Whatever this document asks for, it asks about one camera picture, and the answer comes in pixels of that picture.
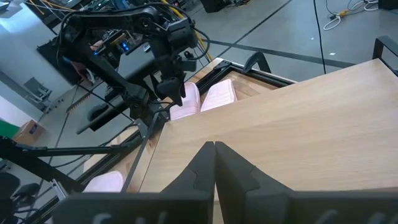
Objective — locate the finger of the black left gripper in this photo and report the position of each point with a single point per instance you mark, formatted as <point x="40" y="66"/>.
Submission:
<point x="178" y="91"/>
<point x="165" y="88"/>

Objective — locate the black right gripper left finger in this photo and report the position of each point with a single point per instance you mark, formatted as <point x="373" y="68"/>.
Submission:
<point x="199" y="177"/>

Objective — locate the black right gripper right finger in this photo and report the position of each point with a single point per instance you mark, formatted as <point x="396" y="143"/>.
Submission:
<point x="236" y="177"/>

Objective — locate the pink rubber slide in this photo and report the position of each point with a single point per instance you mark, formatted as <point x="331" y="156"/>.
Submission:
<point x="219" y="95"/>
<point x="191" y="102"/>
<point x="105" y="183"/>

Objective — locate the wooden shelf with black frame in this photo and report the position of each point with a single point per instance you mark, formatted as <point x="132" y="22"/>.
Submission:
<point x="280" y="130"/>

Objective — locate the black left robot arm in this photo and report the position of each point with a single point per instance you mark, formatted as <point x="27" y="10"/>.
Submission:
<point x="109" y="20"/>

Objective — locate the black electronics box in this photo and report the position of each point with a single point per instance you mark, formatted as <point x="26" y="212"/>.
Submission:
<point x="136" y="62"/>

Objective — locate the grey chair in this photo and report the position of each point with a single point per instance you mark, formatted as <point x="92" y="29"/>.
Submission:
<point x="38" y="91"/>

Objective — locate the brown cardboard box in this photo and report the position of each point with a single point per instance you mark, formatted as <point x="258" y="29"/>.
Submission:
<point x="29" y="132"/>

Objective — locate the black office chair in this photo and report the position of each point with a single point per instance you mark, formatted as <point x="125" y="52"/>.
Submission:
<point x="18" y="193"/>

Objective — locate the black frame bracket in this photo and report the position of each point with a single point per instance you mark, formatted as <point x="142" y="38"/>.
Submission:
<point x="258" y="57"/>

